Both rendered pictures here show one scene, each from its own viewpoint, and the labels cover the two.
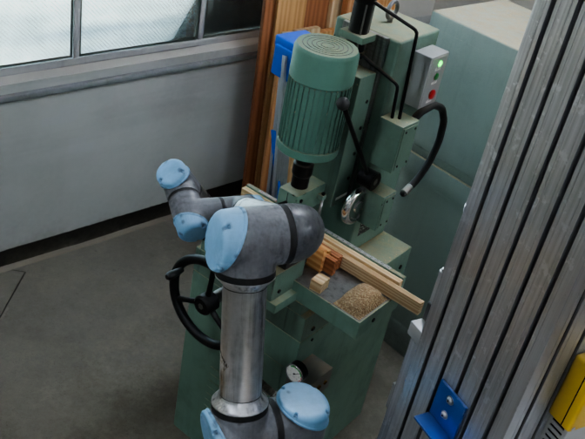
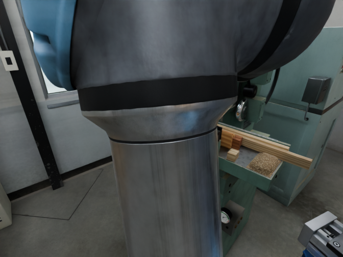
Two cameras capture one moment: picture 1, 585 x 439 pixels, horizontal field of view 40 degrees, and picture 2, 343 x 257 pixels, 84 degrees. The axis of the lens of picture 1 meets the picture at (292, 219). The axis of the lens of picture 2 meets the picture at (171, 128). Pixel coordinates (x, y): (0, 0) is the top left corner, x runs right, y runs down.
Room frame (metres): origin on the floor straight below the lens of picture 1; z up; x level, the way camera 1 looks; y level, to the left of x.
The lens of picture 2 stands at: (1.07, 0.03, 1.37)
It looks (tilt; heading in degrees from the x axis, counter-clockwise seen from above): 26 degrees down; 10
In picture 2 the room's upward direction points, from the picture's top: straight up
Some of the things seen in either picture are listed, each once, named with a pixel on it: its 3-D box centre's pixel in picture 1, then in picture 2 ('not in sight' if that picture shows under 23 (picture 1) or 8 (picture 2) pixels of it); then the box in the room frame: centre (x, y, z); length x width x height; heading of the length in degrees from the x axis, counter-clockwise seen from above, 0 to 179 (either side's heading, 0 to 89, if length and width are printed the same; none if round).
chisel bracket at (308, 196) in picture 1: (301, 197); not in sight; (2.02, -0.01, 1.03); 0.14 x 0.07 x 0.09; 147
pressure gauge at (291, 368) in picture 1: (297, 373); (224, 215); (1.68, -0.10, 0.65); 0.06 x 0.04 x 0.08; 57
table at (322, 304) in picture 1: (285, 268); (207, 149); (1.86, -0.01, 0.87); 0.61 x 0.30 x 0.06; 57
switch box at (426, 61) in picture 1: (425, 77); not in sight; (2.19, -0.29, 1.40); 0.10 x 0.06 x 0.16; 147
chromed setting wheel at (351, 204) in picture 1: (355, 205); (242, 109); (2.04, -0.18, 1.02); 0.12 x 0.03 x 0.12; 147
